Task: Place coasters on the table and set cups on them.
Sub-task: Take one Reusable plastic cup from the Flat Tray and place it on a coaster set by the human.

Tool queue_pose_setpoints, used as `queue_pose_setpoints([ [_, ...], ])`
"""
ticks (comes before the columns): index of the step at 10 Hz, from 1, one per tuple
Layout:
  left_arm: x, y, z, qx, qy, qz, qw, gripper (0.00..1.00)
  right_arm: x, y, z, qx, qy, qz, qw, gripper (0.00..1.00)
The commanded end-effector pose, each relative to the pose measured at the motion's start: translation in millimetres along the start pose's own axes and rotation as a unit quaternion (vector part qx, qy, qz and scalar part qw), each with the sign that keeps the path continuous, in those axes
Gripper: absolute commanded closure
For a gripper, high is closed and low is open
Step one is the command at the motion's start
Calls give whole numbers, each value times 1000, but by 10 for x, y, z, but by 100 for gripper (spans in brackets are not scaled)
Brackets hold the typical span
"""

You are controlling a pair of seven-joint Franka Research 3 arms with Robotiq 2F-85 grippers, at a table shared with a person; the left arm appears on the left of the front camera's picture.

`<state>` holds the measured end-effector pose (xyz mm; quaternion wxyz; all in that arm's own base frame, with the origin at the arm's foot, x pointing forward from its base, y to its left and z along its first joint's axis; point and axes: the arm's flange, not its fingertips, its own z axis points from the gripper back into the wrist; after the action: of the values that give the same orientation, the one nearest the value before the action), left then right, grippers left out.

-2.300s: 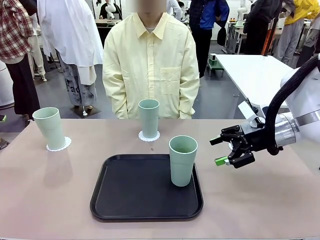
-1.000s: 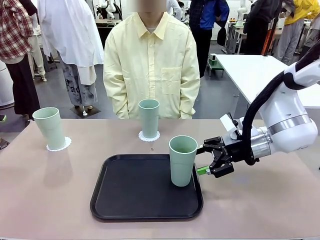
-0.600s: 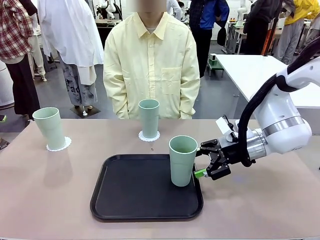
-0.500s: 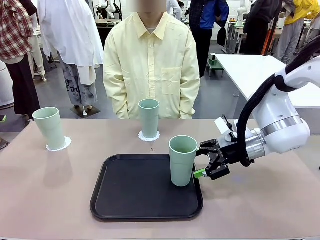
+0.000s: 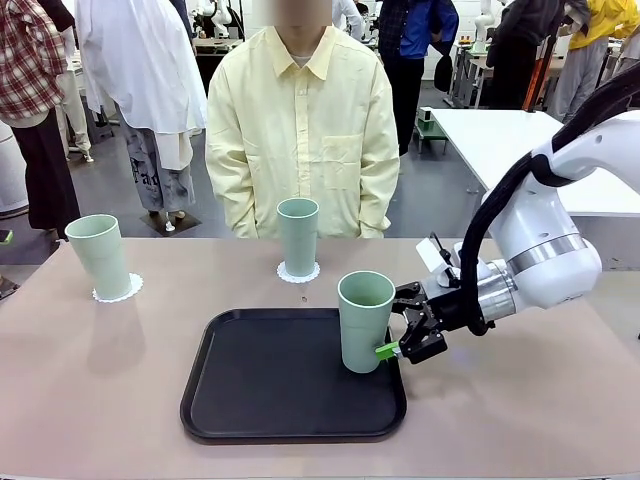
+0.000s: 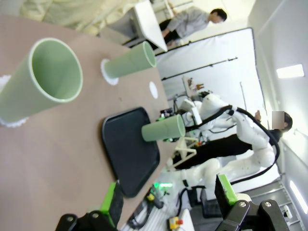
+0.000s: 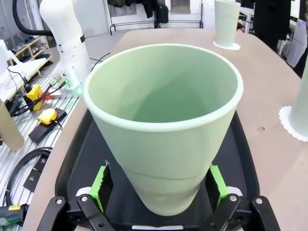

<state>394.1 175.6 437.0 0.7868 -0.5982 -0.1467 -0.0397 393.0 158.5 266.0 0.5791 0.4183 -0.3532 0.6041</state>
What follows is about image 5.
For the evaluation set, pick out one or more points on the white scalloped paper coaster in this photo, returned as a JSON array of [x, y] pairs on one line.
[[312, 276], [136, 285]]

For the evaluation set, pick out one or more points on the large white table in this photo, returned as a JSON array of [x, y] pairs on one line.
[[480, 140]]

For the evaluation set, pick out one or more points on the mint green plastic cup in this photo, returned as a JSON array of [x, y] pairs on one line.
[[298, 240], [102, 265], [362, 330]]

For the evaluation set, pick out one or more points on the bystander in yellow jacket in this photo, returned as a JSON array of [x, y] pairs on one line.
[[585, 65]]

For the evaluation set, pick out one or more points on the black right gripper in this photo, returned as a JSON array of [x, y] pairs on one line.
[[450, 310]]

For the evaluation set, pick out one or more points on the white cylindrical appliance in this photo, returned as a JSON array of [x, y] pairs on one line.
[[10, 170]]

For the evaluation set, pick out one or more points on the bystander in white shirt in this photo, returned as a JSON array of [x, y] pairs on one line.
[[145, 65]]

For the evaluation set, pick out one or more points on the small white robot arm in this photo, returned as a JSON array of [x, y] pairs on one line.
[[481, 25]]

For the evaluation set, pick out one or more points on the bystander in blue jacket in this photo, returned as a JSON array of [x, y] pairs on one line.
[[420, 30]]

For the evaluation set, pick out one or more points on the orange and black pole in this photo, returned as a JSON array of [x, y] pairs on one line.
[[534, 75]]

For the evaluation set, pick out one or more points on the small white box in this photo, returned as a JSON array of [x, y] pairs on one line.
[[426, 114]]

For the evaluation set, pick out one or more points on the bystander in plaid shirt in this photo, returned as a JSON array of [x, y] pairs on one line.
[[30, 65]]

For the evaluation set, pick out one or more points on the black hanging bag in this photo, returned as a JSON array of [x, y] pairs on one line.
[[443, 70]]

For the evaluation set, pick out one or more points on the person in yellow shirt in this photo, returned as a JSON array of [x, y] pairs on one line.
[[302, 125]]

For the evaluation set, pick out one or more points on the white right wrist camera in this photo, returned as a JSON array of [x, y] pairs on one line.
[[430, 255]]

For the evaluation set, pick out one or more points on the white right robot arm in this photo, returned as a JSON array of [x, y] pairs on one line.
[[545, 240]]

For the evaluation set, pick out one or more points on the black plastic serving tray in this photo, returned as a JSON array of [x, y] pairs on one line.
[[280, 390]]

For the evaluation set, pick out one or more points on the bystander in dark grey coat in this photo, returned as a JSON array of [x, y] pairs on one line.
[[525, 45]]

